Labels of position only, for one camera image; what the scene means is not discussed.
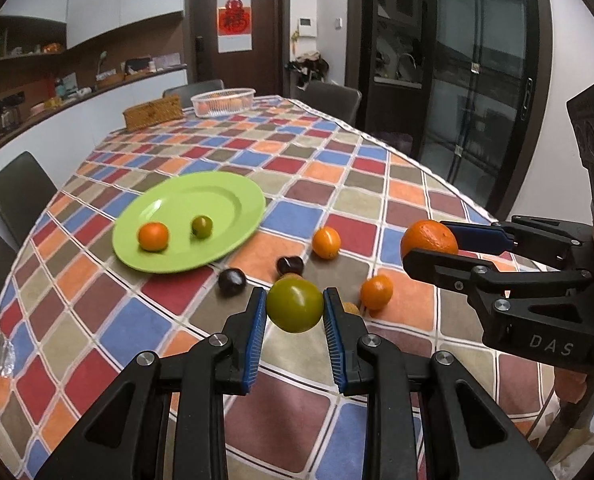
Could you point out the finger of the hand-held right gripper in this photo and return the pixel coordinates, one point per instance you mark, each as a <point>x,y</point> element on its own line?
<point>437,270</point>
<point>477,237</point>

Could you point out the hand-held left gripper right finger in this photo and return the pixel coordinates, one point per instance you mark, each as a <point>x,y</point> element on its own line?
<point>333,335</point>

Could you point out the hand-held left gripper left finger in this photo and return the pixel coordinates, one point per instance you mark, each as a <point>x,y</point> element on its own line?
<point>254,335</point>

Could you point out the orange tangerine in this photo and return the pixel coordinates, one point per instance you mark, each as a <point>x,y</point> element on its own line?
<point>377,291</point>
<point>153,236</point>
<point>326,242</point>
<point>427,237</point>

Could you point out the dark plum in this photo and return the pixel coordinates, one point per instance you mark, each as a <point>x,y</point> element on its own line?
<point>289,264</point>
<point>232,282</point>

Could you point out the small green plum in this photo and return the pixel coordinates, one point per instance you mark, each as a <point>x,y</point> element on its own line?
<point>202,226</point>

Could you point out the green plate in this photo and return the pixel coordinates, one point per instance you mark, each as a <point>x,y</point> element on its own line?
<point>202,195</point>

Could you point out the dark floor bin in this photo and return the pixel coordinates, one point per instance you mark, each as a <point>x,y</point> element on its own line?
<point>392,141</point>

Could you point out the checkered tablecloth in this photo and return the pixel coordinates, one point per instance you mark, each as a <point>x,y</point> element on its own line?
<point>327,180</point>

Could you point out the glass sliding door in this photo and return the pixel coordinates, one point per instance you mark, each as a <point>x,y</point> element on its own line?
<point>482,85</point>

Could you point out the kitchen faucet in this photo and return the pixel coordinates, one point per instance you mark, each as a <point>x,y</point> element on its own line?
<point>409,62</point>

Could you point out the white plastic basket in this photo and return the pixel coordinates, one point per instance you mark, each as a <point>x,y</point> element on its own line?
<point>222,105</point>

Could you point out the heap of oranges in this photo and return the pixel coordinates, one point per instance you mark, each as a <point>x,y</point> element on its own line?
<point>219,104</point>

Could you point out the stool with clothes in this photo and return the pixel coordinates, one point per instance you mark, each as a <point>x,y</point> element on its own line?
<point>307,67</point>

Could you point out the wicker box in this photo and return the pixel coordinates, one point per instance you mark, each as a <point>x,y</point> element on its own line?
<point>152,111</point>

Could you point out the white intercom panel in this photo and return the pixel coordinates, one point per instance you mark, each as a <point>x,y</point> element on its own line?
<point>305,26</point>

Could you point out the black bag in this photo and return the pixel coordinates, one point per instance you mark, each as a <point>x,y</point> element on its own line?
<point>137,65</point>

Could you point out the brown door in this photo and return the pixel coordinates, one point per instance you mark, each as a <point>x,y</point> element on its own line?
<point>267,20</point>

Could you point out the small desk lamp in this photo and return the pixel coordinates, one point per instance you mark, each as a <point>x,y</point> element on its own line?
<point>102,62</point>

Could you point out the red and white door poster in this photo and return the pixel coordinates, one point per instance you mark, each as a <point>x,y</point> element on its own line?
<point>234,22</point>

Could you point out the glass french press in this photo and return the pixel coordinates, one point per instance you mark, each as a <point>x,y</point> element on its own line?
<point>8,119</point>

